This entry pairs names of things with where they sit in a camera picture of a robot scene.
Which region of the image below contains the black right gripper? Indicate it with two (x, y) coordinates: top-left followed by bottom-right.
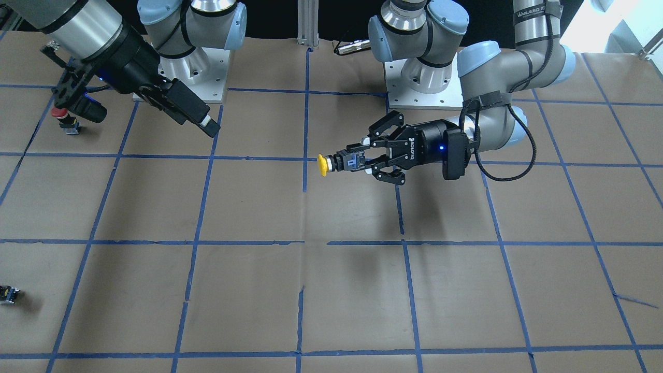
(93, 31), (220, 138)

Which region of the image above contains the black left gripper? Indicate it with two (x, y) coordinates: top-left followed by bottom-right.
(362, 110), (459, 185)

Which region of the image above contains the yellow push button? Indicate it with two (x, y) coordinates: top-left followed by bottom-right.
(316, 150), (367, 177)

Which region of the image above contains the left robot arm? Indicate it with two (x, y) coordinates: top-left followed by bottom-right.
(318, 1), (575, 185)

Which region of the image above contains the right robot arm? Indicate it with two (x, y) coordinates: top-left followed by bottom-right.
(7, 1), (247, 137)

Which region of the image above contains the red push button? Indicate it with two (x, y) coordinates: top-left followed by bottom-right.
(50, 107), (81, 135)

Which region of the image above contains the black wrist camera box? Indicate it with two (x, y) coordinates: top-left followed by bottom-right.
(442, 125), (469, 180)

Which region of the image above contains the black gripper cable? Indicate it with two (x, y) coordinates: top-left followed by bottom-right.
(459, 8), (555, 182)

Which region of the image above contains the silver cable connector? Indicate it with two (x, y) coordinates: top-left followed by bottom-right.
(333, 39), (371, 56)

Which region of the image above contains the aluminium frame post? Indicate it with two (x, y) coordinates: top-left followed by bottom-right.
(297, 0), (319, 49)

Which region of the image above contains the small switch component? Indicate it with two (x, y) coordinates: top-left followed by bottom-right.
(0, 285), (21, 305)

